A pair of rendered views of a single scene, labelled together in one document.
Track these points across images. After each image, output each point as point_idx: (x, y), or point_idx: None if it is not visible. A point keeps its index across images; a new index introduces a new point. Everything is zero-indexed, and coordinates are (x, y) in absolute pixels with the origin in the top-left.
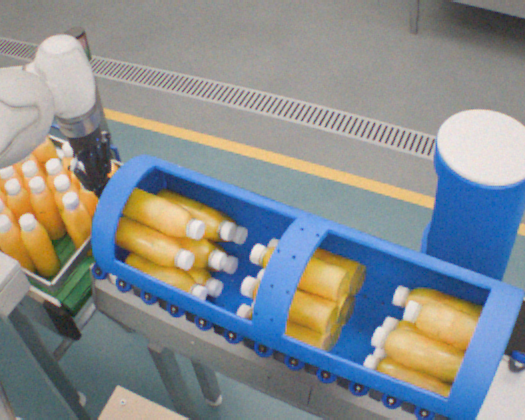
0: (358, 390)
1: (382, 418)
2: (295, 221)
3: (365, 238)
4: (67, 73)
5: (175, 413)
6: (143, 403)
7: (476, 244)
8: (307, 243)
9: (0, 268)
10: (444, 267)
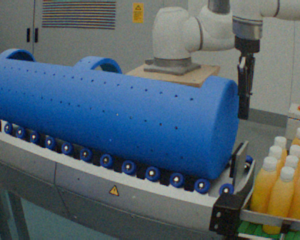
0: None
1: None
2: (92, 65)
3: (53, 67)
4: None
5: (166, 80)
6: (183, 81)
7: None
8: (87, 58)
9: (296, 109)
10: (21, 62)
